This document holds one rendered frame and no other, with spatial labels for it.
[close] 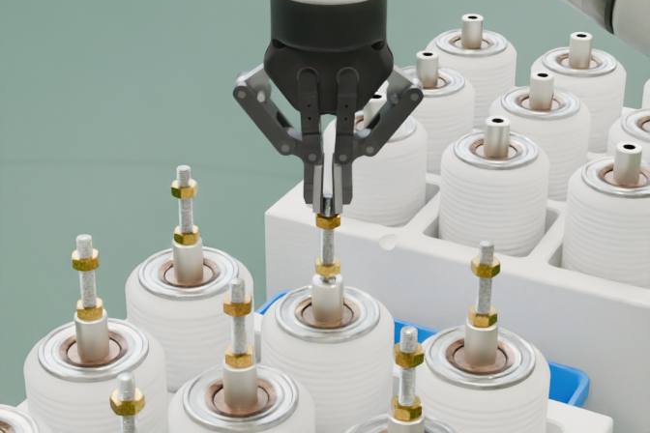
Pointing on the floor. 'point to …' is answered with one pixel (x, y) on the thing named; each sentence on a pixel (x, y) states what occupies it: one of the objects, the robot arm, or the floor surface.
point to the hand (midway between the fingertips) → (328, 183)
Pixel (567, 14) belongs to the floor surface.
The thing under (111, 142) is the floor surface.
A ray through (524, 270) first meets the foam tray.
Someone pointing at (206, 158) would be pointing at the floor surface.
